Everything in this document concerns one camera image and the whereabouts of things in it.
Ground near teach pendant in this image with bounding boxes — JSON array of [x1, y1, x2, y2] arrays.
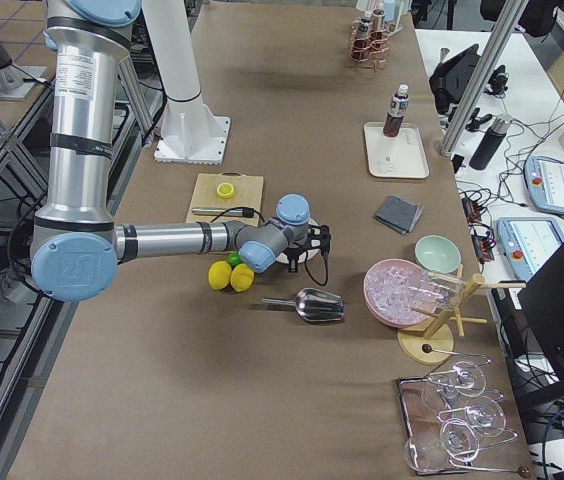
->
[[496, 217, 564, 281]]

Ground wooden glass tree stand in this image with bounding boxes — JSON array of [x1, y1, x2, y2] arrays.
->
[[397, 269, 527, 365]]

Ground green lime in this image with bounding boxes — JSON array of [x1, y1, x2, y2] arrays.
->
[[226, 251, 243, 268]]

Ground black equipment case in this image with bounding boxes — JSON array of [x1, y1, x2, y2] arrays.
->
[[429, 44, 480, 114]]

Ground white round plate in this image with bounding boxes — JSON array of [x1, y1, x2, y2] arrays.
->
[[291, 218, 330, 264]]

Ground grey folded cloth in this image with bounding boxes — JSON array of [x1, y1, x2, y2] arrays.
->
[[373, 195, 423, 234]]

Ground metal glass drying rack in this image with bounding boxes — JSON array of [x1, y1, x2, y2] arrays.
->
[[396, 351, 531, 479]]

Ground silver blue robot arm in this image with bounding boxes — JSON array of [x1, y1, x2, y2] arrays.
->
[[31, 1, 310, 302]]

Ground teach pendant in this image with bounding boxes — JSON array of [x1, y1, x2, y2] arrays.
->
[[524, 156, 564, 215], [496, 217, 564, 281]]

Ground wooden cutting board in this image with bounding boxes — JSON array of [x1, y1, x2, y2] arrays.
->
[[186, 173, 264, 223]]

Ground black thermos bottle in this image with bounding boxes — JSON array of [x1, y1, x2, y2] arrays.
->
[[469, 114, 512, 170]]

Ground aluminium frame post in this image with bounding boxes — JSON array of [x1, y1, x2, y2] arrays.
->
[[439, 0, 528, 157]]

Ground copper wire bottle rack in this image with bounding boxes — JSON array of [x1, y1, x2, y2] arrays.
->
[[348, 8, 390, 72]]

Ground bottle in rack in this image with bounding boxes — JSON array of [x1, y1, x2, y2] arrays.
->
[[352, 18, 371, 53], [370, 8, 386, 41]]

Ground yellow lemon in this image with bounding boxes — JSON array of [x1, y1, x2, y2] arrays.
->
[[207, 260, 232, 290], [230, 263, 255, 292]]

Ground bottle in rack rear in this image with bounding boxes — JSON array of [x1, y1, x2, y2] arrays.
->
[[352, 18, 371, 53]]

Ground cream rabbit tray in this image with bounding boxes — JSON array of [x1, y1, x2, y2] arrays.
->
[[363, 122, 429, 180]]

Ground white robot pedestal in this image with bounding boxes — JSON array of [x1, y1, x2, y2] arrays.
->
[[142, 1, 231, 165]]

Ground far teach pendant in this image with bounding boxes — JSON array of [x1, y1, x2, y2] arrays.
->
[[524, 156, 564, 215]]

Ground pink bowl with ice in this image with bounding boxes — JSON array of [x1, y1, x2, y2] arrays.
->
[[363, 259, 437, 329]]

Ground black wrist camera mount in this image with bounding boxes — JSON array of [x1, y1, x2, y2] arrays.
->
[[307, 225, 331, 259]]

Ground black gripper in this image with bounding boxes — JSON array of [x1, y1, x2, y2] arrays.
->
[[281, 245, 312, 273]]

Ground green bowl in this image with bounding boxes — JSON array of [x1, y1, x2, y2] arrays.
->
[[414, 235, 461, 273]]

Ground half lemon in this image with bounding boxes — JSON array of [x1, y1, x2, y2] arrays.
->
[[216, 182, 236, 199]]

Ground bottle in rack front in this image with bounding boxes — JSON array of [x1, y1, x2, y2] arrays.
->
[[370, 8, 386, 41]]

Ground dark drink bottle on tray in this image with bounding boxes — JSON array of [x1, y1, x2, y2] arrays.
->
[[383, 84, 409, 137]]

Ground metal scoop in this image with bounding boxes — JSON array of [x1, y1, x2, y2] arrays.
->
[[261, 288, 345, 324]]

